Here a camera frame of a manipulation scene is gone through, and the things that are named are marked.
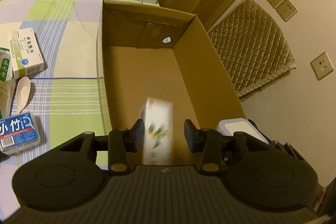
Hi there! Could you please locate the white power adapter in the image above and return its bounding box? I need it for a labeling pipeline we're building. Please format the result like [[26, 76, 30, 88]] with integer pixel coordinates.
[[217, 118, 270, 144]]

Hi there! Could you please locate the long white ointment box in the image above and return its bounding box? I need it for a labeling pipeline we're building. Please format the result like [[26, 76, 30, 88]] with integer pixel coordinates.
[[141, 97, 173, 165]]

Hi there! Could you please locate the blue label floss pick box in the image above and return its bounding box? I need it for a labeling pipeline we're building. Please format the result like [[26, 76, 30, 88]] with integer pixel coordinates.
[[1, 112, 41, 155]]

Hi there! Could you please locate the white pill tablet box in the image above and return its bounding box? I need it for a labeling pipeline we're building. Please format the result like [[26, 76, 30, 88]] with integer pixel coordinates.
[[7, 28, 45, 79]]

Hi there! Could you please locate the silver green foil pouch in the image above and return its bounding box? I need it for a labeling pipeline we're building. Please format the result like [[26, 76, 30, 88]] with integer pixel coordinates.
[[0, 48, 16, 119]]

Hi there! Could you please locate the checkered tablecloth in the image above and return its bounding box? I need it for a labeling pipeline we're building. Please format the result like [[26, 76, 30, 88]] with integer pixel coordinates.
[[1, 0, 104, 219]]

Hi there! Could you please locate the large brown cardboard box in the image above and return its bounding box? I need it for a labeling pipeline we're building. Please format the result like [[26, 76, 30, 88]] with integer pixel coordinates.
[[96, 0, 244, 165]]

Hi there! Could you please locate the quilted chair cushion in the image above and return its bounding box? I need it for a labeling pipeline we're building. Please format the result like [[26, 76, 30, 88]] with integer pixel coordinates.
[[208, 0, 296, 100]]

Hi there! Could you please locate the single wall socket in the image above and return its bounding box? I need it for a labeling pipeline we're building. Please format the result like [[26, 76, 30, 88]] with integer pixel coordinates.
[[310, 52, 334, 81]]

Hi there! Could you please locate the double wall socket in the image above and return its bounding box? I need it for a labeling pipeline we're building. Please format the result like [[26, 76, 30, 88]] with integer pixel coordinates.
[[266, 0, 298, 22]]

